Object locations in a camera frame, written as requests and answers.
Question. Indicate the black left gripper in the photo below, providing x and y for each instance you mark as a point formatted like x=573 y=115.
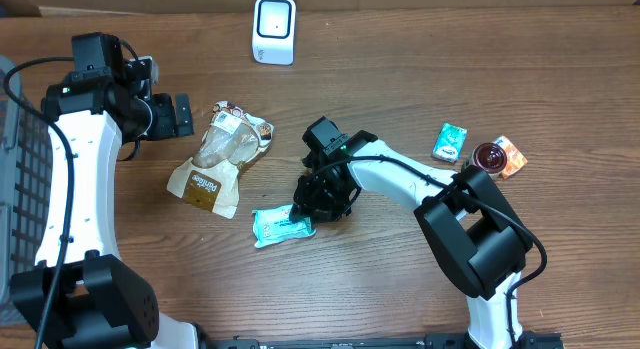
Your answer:
x=168 y=125

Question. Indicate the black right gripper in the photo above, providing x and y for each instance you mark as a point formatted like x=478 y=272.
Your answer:
x=315 y=206

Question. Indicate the beige brown bread bag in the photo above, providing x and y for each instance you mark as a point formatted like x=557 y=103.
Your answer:
x=209 y=179

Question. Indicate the large teal wipes pack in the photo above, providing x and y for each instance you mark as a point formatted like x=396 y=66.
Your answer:
x=274 y=226

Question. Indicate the teal tissue pack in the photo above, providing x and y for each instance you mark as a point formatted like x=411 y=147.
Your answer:
x=449 y=143

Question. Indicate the jar with green lid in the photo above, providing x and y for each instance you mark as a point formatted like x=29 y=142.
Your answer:
x=488 y=156

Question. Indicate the orange tissue pack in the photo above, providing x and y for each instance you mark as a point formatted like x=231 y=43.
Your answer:
x=515 y=159

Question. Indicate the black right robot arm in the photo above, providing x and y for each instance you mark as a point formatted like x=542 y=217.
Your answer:
x=477 y=239

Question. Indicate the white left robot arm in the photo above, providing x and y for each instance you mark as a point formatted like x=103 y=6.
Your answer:
x=80 y=294

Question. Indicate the white barcode scanner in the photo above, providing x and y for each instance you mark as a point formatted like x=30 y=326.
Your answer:
x=273 y=33

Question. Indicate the dark grey plastic basket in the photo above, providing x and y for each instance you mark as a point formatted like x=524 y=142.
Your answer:
x=26 y=164

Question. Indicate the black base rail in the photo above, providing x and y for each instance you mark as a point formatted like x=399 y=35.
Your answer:
x=431 y=341

